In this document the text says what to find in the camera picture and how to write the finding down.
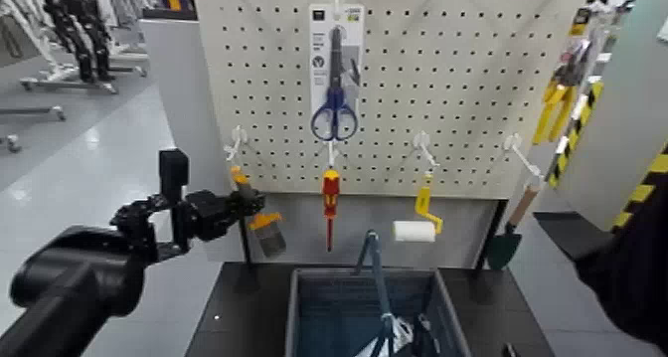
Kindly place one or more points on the yellow paint brush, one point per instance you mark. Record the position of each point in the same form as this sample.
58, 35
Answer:
268, 233

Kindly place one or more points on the white scissors package card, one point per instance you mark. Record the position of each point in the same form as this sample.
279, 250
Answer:
319, 46

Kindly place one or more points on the grey plastic crate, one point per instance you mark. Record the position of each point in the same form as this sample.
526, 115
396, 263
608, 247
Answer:
449, 317

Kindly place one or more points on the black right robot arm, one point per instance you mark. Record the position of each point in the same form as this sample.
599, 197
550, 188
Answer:
631, 275

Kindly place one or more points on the red yellow screwdriver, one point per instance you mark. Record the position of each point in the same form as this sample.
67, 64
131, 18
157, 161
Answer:
331, 192

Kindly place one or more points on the white pegboard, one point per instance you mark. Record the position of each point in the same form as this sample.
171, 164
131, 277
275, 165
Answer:
417, 87

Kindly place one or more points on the black support post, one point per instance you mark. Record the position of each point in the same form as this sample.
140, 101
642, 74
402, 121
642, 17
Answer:
490, 228

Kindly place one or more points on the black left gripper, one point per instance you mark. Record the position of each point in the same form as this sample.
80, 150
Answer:
207, 215

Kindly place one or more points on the black humanoid robot on stand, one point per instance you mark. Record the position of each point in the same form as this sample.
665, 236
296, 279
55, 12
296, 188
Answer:
78, 30

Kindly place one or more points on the grey pillar with hazard tape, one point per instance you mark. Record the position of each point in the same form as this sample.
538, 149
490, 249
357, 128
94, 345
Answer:
621, 113

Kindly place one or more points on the grey side divider panel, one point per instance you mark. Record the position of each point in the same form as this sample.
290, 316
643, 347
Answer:
182, 87

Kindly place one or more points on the black yellow hazard strip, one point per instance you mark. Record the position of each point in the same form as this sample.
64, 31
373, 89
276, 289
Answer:
574, 134

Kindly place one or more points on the white tag in crate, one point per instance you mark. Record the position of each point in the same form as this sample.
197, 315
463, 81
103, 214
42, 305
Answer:
401, 334

